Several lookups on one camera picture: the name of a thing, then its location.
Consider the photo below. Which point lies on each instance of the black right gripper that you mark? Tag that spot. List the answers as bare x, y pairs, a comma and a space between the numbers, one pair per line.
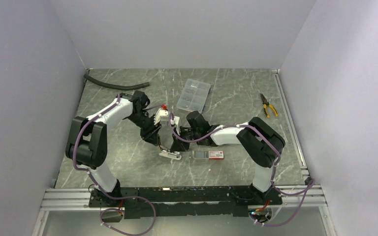
178, 145

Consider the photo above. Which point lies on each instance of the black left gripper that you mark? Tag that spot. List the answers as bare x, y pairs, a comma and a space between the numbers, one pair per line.
150, 135

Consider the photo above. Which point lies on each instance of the small beige white stapler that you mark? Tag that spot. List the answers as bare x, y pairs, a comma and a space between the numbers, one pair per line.
165, 152

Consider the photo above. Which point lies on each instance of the red white staples box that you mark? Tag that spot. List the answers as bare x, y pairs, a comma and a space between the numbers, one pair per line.
213, 155

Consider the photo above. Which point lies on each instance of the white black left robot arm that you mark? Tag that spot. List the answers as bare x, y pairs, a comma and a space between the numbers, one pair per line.
87, 144

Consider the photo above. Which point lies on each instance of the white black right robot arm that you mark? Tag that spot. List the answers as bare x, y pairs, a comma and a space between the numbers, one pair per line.
255, 137

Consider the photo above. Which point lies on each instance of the clear plastic screw organizer box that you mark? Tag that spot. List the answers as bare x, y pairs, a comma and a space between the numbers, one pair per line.
194, 95

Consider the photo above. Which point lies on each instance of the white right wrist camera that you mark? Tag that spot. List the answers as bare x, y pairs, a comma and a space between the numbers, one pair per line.
174, 122

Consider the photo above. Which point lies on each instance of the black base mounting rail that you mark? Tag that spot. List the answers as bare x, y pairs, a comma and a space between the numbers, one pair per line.
235, 200

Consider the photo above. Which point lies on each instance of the yellow handled pliers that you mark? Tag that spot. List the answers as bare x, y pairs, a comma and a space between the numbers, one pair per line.
266, 105

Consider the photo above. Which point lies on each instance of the aluminium frame rail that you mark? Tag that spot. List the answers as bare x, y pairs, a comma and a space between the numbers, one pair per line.
78, 199

